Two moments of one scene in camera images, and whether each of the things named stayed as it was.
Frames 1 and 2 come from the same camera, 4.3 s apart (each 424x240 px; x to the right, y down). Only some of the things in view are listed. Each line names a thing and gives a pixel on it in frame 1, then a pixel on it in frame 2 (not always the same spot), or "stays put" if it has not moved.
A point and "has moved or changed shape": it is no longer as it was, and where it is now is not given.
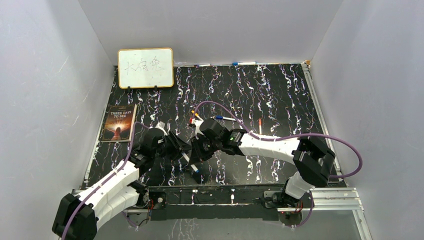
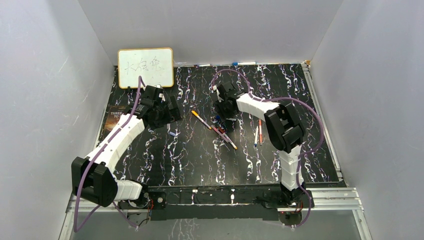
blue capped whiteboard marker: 244,63 stays put
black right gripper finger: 199,151 → 230,115
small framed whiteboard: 145,68 stays put
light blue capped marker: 188,159 has moved or changed shape
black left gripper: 178,146 → 171,116
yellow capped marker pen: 196,114 stays put
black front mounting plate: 227,201 stays put
